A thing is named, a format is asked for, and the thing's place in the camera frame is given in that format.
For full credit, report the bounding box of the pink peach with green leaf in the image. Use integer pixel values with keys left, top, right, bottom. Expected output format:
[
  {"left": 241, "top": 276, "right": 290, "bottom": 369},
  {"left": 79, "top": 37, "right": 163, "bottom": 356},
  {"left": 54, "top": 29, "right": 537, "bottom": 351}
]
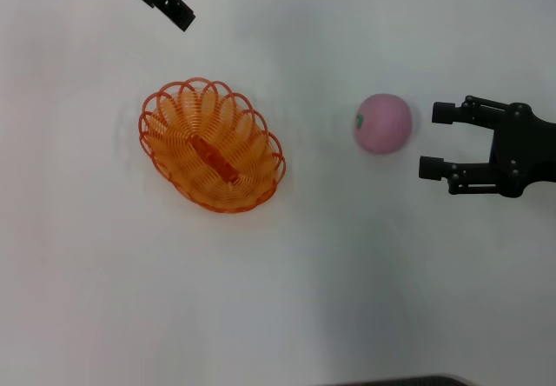
[{"left": 352, "top": 93, "right": 413, "bottom": 156}]

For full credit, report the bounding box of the orange wire basket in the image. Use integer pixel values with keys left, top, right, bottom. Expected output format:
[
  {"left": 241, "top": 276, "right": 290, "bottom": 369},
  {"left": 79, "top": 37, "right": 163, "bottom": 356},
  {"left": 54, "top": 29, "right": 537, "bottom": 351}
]
[{"left": 138, "top": 77, "right": 287, "bottom": 214}]

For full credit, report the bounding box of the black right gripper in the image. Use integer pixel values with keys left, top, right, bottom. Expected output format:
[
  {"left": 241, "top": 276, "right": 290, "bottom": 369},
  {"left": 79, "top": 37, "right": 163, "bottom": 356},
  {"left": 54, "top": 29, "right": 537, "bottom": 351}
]
[{"left": 419, "top": 95, "right": 556, "bottom": 199}]

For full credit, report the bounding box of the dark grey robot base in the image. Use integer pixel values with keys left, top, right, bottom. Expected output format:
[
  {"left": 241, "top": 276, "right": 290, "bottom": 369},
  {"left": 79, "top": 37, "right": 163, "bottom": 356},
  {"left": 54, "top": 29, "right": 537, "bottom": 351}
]
[{"left": 334, "top": 374, "right": 473, "bottom": 386}]

